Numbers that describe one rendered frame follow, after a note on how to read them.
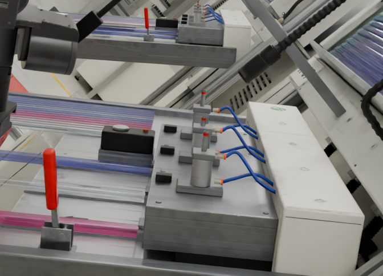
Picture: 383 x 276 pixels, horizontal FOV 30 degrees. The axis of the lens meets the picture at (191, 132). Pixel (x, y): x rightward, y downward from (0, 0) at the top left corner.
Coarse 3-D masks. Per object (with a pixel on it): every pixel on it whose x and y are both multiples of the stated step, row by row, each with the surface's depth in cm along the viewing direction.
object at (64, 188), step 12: (0, 180) 88; (12, 180) 88; (24, 180) 88; (36, 180) 89; (60, 192) 88; (72, 192) 88; (84, 192) 88; (96, 192) 88; (108, 192) 88; (120, 192) 88; (132, 192) 89
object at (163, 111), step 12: (24, 96) 134; (36, 96) 134; (48, 96) 134; (60, 96) 136; (144, 108) 134; (156, 108) 135; (168, 108) 136; (216, 120) 135; (228, 120) 135; (240, 120) 135
